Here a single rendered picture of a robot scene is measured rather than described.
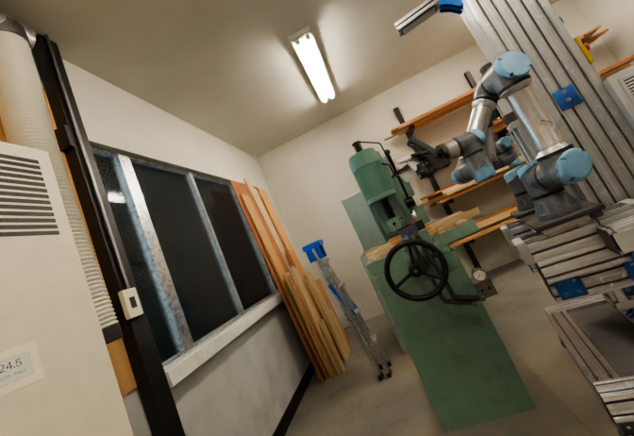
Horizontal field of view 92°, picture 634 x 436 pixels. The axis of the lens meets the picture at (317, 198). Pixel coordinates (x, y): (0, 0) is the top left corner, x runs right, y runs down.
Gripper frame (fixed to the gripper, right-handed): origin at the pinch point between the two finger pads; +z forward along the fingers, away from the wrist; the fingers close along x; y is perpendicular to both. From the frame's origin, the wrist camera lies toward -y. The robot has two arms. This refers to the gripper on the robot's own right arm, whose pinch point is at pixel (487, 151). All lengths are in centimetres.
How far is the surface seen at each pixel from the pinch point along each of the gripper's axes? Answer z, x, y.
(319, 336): 40, -199, 61
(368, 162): -67, -80, -29
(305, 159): 176, -137, -131
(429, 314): -75, -97, 56
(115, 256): -125, -203, -48
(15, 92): -154, -186, -119
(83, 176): -128, -198, -90
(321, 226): 175, -169, -36
